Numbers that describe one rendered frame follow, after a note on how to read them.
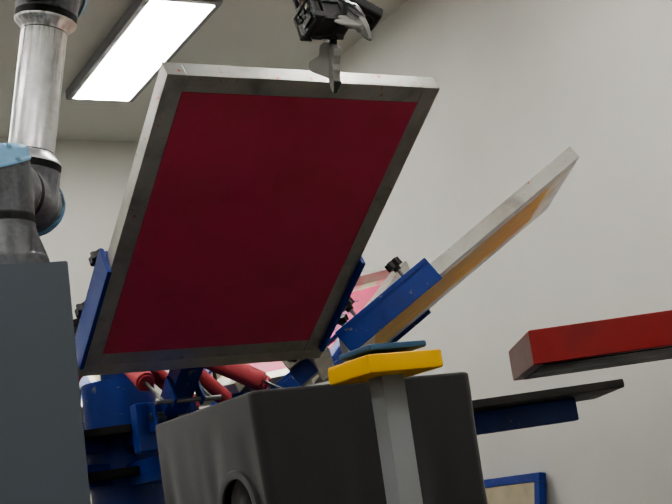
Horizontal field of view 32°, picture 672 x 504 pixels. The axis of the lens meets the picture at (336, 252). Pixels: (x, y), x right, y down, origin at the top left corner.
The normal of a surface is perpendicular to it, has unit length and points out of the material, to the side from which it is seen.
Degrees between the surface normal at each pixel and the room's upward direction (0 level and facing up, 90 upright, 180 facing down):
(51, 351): 90
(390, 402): 90
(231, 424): 91
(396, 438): 90
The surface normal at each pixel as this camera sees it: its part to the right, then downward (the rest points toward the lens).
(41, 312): 0.38, -0.24
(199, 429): -0.87, 0.07
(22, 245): 0.59, -0.52
